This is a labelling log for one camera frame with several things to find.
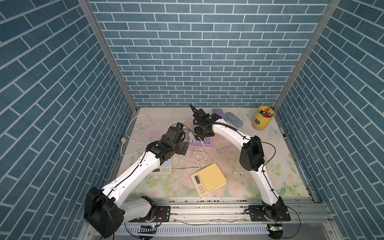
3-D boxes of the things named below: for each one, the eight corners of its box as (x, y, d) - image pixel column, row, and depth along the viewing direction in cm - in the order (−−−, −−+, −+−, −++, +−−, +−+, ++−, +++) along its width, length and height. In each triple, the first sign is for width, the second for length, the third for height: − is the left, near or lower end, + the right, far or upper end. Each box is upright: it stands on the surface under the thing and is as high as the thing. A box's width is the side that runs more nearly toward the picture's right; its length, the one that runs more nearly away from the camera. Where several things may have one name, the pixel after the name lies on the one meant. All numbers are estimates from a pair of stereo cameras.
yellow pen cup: (253, 130, 109) (259, 118, 99) (250, 118, 117) (255, 106, 107) (269, 130, 110) (276, 118, 99) (264, 118, 117) (271, 106, 107)
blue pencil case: (239, 128, 111) (240, 126, 109) (223, 116, 119) (223, 114, 117) (244, 125, 113) (245, 122, 111) (228, 113, 121) (228, 110, 119)
